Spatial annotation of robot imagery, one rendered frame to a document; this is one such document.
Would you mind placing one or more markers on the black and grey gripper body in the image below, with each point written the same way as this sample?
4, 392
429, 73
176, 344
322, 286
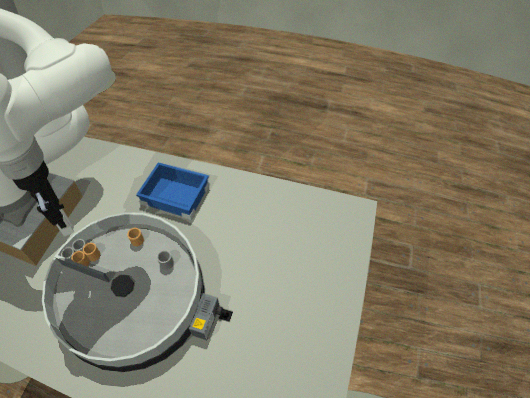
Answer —
33, 182

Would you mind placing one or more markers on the blue crate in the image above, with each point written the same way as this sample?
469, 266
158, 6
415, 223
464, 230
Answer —
177, 188

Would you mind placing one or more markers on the bronze bushing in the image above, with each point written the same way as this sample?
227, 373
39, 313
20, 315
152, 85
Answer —
88, 248
78, 255
133, 233

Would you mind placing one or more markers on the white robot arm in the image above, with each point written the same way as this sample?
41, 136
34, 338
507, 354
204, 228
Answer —
60, 78

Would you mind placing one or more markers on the grey metal bushing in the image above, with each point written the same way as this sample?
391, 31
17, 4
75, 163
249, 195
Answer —
66, 252
163, 255
77, 245

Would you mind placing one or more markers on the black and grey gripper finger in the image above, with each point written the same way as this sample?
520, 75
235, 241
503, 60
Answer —
56, 200
46, 208

